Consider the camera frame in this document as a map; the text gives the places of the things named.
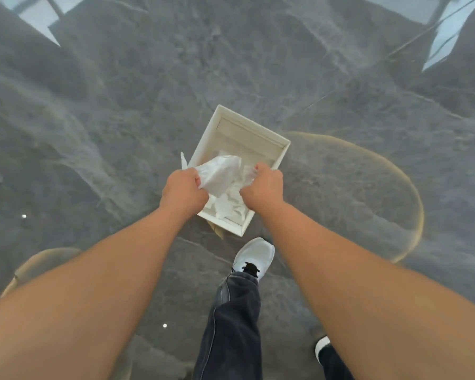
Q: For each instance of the person's right hand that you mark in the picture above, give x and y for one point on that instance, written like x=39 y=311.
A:
x=263 y=189

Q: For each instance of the person's left hand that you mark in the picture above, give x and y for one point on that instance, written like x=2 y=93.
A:
x=183 y=192

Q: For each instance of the person's right fingers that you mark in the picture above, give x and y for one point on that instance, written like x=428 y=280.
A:
x=261 y=167

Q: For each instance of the person's left fingers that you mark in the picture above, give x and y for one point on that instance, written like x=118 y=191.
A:
x=197 y=178

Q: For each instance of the white plastic bag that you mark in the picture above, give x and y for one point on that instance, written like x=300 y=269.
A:
x=221 y=174

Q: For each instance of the person's right forearm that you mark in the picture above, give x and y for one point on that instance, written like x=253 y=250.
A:
x=364 y=296

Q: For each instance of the person's left forearm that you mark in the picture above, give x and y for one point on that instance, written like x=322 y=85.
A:
x=87 y=296

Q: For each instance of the white square waste bin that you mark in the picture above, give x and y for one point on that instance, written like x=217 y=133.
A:
x=243 y=134

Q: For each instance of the white sneaker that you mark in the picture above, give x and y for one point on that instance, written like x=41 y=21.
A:
x=321 y=346
x=255 y=253

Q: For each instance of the dark jeans trouser leg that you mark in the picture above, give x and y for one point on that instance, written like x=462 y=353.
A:
x=334 y=366
x=231 y=332

